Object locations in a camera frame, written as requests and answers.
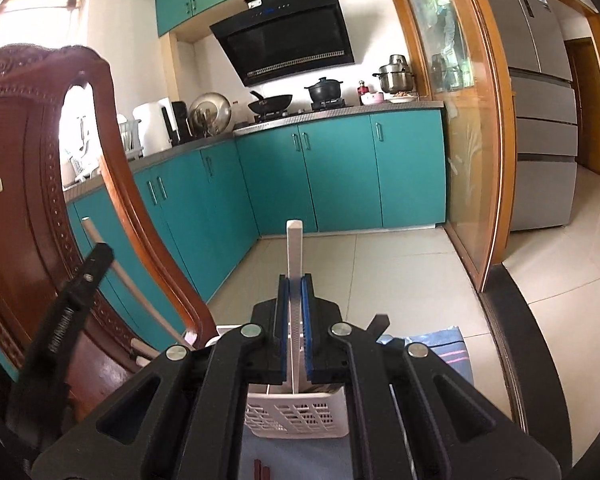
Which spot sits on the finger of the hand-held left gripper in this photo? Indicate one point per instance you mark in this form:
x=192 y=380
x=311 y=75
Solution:
x=65 y=330

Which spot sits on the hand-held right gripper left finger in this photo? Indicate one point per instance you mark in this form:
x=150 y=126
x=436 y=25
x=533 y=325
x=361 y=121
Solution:
x=285 y=330

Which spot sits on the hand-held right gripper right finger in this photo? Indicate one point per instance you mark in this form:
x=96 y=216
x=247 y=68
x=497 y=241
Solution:
x=306 y=330

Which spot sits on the white plastic utensil basket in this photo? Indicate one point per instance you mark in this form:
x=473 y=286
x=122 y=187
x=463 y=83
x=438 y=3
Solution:
x=330 y=400

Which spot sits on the white chopstick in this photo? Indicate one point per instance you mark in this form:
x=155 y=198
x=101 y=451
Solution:
x=295 y=250
x=154 y=300

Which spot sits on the carved wooden chair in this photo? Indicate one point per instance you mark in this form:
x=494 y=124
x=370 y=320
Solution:
x=20 y=235

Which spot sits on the blue striped cloth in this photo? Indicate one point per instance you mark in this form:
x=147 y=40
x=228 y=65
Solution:
x=442 y=341

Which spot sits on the dark red chopstick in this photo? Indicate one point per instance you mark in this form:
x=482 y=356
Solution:
x=266 y=474
x=256 y=470

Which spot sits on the white dish rack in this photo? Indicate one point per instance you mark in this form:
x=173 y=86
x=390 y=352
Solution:
x=127 y=135

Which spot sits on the black curved bar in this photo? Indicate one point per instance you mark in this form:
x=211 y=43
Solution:
x=520 y=340

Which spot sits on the white kitchen appliance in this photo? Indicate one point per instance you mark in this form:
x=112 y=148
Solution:
x=150 y=130

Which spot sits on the gas stove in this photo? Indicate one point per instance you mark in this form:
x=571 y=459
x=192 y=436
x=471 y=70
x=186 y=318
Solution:
x=300 y=111

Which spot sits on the black wok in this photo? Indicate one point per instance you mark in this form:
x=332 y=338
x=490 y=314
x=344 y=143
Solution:
x=272 y=104

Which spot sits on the stainless steel wok lid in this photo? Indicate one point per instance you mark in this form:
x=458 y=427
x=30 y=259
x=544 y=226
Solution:
x=210 y=112

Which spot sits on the black kitchen appliance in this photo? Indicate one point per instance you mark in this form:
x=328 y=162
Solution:
x=182 y=122

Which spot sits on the black lidded cooking pot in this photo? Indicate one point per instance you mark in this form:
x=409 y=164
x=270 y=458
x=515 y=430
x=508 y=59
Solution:
x=325 y=92

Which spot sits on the pink bowl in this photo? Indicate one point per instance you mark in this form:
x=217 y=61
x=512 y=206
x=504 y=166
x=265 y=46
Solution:
x=372 y=99

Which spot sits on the small red bottle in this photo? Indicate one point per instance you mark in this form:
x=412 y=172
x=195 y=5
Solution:
x=363 y=91

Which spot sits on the wood-framed glass sliding door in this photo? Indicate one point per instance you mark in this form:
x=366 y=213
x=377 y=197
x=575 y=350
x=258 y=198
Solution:
x=460 y=135

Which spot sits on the plate of food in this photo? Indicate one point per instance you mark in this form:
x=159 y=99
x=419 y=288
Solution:
x=402 y=98

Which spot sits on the stainless steel steamer pot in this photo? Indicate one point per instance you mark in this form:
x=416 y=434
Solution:
x=395 y=80

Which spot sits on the black range hood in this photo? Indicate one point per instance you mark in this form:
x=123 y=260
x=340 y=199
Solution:
x=280 y=45

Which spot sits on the kitchen window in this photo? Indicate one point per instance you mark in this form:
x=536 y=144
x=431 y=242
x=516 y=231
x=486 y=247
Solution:
x=35 y=20

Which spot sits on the grey refrigerator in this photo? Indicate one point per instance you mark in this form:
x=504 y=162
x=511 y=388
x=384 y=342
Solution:
x=540 y=110

